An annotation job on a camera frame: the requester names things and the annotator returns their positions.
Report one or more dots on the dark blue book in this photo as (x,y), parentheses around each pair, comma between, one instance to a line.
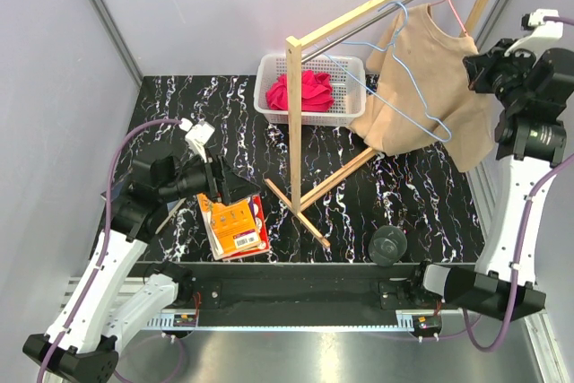
(172,207)

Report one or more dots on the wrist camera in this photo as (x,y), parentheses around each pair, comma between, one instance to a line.
(544,29)
(197,136)

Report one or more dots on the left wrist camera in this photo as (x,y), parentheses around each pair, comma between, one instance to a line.
(197,136)

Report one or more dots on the black cylindrical cup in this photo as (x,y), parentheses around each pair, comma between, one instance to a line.
(387,246)

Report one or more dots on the orange book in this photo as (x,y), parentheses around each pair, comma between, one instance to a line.
(230,229)

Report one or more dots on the wooden clothes rack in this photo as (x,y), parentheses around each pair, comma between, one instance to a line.
(297,202)

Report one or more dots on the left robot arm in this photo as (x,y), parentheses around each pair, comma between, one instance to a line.
(84,342)

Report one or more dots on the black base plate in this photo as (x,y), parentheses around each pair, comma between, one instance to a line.
(297,296)

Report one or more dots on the beige t shirt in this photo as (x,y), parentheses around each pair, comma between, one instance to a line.
(422,93)

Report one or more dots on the purple book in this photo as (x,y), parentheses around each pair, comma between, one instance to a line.
(255,210)

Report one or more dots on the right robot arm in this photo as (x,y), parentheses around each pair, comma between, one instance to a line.
(533,90)

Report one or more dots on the white plastic basket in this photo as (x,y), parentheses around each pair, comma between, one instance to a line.
(348,81)

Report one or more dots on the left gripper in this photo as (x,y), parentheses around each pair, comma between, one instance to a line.
(223,184)

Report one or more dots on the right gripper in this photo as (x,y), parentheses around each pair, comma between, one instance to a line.
(482,65)

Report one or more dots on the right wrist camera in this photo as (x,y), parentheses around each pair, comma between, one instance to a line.
(544,29)

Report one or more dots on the red t shirt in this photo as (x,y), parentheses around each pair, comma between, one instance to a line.
(316,93)

